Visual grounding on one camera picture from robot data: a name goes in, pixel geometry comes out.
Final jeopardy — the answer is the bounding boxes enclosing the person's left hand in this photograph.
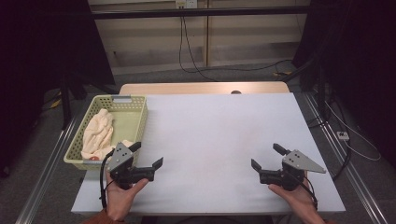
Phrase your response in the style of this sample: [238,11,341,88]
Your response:
[105,169,149,222]

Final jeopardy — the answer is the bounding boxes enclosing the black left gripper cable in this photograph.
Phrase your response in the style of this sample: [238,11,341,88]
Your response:
[99,148,116,210]

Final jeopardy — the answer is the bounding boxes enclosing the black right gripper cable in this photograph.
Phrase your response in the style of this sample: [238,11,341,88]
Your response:
[292,172,319,210]

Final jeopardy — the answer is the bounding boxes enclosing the person's right hand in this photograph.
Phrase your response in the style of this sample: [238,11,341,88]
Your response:
[268,174,319,219]

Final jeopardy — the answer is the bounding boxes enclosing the black wall cable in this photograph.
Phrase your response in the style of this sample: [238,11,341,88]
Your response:
[181,15,293,73]
[178,15,219,82]

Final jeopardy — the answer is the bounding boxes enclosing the metal floor rail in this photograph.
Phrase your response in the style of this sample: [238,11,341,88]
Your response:
[303,92,389,224]
[15,116,78,224]

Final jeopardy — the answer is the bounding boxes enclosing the black floor cable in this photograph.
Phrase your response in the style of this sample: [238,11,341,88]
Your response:
[331,139,353,182]

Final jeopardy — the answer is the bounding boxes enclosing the dark curtain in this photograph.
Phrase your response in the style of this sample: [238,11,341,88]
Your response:
[0,0,117,179]
[292,0,396,161]

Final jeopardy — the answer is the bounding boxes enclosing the black horizontal bar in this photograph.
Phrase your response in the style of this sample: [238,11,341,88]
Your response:
[92,5,312,21]

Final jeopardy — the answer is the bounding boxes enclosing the white wall outlet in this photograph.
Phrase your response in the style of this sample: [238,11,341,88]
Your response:
[175,0,199,9]

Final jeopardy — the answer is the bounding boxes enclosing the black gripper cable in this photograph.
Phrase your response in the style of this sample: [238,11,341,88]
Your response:
[292,172,319,210]
[99,148,116,210]

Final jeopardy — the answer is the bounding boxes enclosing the cream cloth garment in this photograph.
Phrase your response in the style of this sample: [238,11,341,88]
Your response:
[80,107,134,161]

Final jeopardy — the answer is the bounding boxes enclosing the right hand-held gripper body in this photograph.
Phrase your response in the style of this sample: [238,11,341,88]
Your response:
[259,149,327,191]

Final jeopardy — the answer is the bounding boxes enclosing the light green plastic basket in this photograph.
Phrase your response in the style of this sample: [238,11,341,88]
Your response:
[63,94,149,172]

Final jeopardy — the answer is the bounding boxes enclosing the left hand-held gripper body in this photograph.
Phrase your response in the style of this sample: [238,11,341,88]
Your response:
[106,142,156,190]

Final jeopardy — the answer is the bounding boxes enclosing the white floor cable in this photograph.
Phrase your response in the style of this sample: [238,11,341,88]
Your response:
[325,102,382,162]

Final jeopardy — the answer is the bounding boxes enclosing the black metal stand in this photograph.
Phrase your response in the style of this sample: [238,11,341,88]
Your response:
[60,71,120,131]

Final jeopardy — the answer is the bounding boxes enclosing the wooden table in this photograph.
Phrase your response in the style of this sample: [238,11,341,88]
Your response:
[119,81,290,96]

